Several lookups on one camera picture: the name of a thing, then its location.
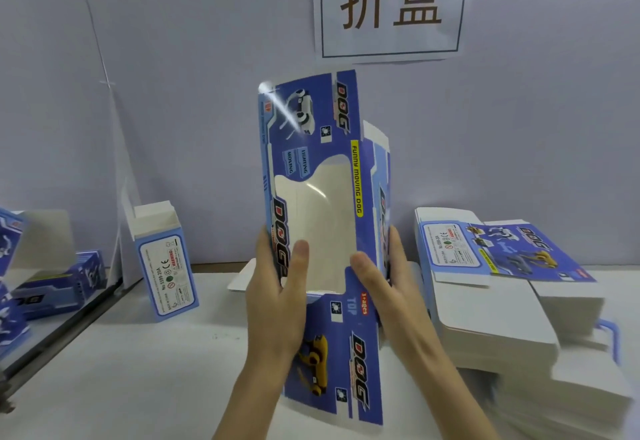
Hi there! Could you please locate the person's right hand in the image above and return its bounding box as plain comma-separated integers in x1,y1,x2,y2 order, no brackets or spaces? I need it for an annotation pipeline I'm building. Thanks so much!
348,225,443,368

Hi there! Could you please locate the person's left hand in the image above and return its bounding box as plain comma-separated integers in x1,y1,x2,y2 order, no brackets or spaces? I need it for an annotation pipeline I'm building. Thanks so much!
244,227,312,374

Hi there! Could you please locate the stack of boxes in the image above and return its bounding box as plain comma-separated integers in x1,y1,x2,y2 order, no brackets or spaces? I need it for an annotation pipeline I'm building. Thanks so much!
227,259,263,294
412,205,636,440

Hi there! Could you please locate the blue dog-print cardboard box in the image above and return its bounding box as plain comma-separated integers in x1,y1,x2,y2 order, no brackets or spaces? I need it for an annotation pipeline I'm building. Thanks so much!
129,199,201,323
256,68,394,429

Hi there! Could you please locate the pile of blue boxes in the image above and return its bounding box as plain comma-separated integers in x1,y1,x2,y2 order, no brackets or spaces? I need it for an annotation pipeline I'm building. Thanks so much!
0,205,110,358

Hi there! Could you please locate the person's right forearm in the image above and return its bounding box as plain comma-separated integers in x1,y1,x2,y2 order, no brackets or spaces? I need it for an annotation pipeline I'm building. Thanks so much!
405,339,501,440

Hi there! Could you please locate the person's left forearm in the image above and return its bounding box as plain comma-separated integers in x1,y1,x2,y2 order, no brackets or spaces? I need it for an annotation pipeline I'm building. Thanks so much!
212,355,293,440

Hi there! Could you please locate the white paper wall sign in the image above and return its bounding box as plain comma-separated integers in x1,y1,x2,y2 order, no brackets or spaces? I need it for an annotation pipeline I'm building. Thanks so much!
311,0,473,64

